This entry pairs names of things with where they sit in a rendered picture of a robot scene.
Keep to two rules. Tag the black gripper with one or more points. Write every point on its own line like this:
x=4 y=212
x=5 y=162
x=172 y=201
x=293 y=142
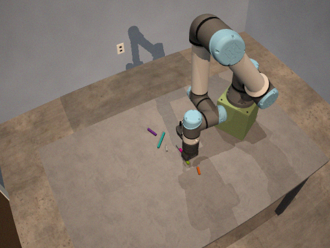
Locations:
x=186 y=147

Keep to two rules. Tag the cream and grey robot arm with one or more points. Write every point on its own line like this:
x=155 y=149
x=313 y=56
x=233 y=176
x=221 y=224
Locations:
x=214 y=37

